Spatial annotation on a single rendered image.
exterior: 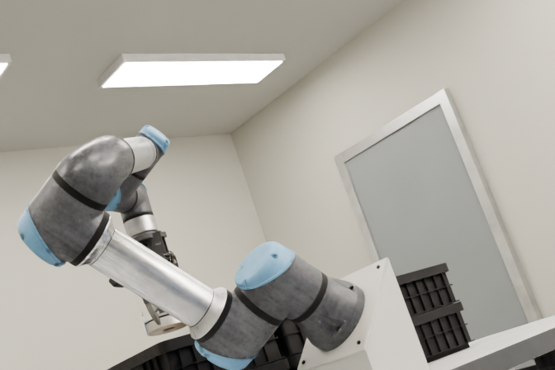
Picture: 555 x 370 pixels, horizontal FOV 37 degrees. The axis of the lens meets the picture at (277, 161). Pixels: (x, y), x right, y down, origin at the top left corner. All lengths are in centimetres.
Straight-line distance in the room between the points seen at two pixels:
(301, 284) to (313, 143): 449
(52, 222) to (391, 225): 424
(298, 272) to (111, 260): 36
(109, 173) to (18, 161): 435
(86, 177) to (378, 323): 63
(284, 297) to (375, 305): 18
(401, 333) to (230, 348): 34
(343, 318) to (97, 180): 55
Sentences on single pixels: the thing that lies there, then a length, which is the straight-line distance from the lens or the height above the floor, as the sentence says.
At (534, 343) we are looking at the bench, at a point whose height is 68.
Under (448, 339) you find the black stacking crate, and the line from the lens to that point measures 225.
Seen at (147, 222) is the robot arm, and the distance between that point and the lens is 200.
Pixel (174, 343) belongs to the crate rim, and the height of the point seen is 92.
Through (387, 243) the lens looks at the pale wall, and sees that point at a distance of 565.
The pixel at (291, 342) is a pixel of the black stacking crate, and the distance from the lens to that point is 194.
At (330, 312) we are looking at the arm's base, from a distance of 166.
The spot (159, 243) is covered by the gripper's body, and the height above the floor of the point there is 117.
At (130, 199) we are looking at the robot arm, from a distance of 196.
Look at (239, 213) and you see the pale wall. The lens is 656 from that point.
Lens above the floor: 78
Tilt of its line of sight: 14 degrees up
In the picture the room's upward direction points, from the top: 19 degrees counter-clockwise
